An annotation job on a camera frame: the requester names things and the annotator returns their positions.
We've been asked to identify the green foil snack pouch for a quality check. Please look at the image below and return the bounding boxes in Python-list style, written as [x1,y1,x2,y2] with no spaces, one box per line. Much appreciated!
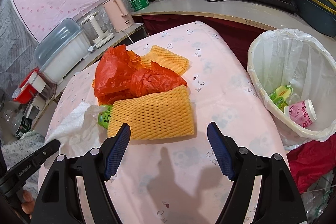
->
[97,105,113,129]

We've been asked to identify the red cloth skirt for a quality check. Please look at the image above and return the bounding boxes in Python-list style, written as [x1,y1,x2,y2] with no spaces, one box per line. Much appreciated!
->
[200,16,335,192]

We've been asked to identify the stacked blue yellow basins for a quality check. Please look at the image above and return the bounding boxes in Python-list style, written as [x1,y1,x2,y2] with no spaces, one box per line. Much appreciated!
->
[295,0,335,38]

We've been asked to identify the pink electric kettle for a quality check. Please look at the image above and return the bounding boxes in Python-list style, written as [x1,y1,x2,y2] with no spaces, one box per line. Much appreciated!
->
[102,0,134,32]

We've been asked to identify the orange foam net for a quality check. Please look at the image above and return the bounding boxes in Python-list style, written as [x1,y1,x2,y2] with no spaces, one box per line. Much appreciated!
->
[141,45,189,76]
[107,85,195,140]

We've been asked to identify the white dish box grey lid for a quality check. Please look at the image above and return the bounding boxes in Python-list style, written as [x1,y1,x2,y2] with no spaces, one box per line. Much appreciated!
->
[35,18,91,84]

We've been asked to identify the white tissue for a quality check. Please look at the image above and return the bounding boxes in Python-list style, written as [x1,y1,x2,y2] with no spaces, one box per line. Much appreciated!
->
[45,102,107,157]

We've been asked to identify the red plastic basket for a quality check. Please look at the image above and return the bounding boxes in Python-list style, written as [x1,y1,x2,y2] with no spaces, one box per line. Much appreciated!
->
[12,68,39,104]

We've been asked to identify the white glass kettle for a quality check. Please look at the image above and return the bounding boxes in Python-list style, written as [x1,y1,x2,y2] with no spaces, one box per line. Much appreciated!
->
[79,11,114,48]

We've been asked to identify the pink flower paper cup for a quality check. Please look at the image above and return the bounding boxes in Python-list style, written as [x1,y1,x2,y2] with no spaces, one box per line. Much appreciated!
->
[284,100,317,128]

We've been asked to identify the white lined trash bin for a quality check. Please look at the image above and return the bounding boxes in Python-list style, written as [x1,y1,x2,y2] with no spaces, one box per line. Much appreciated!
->
[247,28,335,150]

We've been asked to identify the orange plastic bag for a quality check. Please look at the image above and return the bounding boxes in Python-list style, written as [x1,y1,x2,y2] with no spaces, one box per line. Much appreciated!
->
[92,45,187,105]

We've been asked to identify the white countertop board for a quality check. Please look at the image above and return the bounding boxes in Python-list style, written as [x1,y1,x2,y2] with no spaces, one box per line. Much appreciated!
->
[131,0,336,57]

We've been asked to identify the person left hand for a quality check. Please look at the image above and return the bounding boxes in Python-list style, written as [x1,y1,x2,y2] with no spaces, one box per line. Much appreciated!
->
[21,190,35,218]

